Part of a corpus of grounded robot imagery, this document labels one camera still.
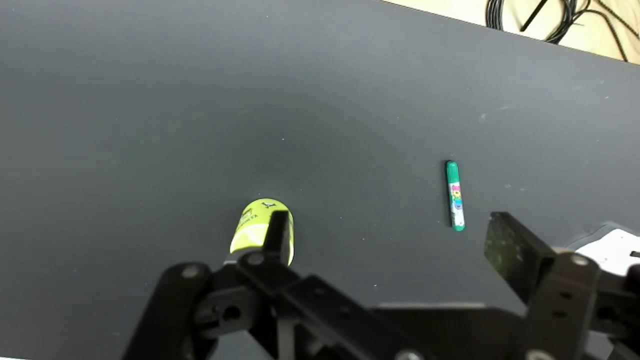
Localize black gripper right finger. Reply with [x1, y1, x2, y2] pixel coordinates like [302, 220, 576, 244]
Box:
[484, 210, 640, 360]

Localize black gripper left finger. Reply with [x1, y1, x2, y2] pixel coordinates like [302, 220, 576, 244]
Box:
[122, 208, 376, 360]

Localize green whiteboard marker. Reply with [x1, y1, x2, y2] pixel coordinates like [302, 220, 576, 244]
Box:
[442, 159, 467, 234]

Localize yellow-green cup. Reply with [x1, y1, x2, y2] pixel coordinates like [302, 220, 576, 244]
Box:
[228, 196, 300, 266]

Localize black cable bundle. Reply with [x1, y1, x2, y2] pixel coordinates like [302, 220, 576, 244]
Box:
[484, 0, 640, 66]

